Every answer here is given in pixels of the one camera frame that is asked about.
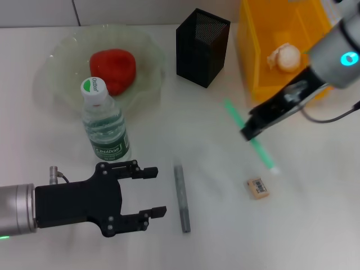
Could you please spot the beige eraser with barcode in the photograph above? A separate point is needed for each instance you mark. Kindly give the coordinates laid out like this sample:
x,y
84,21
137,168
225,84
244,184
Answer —
x,y
257,188

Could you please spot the red-orange fruit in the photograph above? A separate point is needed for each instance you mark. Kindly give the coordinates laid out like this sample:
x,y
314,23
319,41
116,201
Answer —
x,y
118,67

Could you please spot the clear water bottle green label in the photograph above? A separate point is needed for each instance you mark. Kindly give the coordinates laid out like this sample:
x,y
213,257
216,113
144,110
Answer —
x,y
107,135

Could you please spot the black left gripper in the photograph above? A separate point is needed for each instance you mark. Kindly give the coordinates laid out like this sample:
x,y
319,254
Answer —
x,y
78,199

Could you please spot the white paper ball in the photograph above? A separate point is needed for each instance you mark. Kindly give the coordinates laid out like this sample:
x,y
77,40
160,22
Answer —
x,y
285,57

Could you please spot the yellow plastic bin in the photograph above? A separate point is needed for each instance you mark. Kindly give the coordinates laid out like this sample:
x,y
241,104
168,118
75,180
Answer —
x,y
253,42

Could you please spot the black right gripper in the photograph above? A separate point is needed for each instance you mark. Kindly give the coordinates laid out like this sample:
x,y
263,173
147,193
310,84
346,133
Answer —
x,y
281,107

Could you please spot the pale green glass fruit plate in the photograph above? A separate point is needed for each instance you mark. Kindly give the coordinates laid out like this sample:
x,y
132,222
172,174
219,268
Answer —
x,y
146,56

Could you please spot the mint green utility knife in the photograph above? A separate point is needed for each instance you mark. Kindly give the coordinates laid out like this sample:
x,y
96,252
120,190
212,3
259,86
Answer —
x,y
264,153

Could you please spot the black mesh pen holder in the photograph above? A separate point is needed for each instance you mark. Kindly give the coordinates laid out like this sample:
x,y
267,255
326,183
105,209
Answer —
x,y
197,62

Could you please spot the grey pencil lead tube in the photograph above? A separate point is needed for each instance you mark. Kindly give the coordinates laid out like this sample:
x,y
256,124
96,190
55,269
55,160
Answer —
x,y
182,197

